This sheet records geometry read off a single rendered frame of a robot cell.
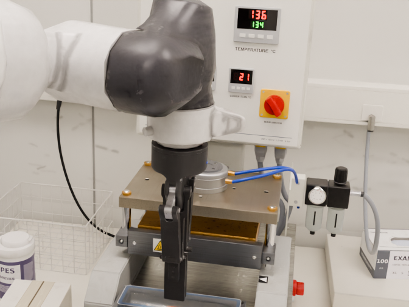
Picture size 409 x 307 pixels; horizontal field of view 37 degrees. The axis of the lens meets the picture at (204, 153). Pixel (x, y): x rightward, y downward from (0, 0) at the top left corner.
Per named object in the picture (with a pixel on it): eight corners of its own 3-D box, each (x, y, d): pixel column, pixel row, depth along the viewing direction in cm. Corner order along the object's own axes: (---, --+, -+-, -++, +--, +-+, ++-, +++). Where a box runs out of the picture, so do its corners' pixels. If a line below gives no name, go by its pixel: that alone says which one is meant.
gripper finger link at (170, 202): (186, 171, 82) (178, 184, 77) (185, 208, 83) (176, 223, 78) (168, 169, 82) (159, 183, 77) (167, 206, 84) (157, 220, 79)
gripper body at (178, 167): (160, 128, 86) (159, 190, 89) (143, 147, 78) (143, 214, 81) (213, 134, 85) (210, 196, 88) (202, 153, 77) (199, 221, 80)
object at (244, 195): (151, 192, 130) (153, 133, 126) (299, 208, 126) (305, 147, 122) (118, 244, 108) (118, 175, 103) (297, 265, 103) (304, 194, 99)
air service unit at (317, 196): (285, 226, 128) (291, 159, 123) (356, 234, 126) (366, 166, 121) (283, 237, 123) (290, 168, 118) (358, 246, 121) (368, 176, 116)
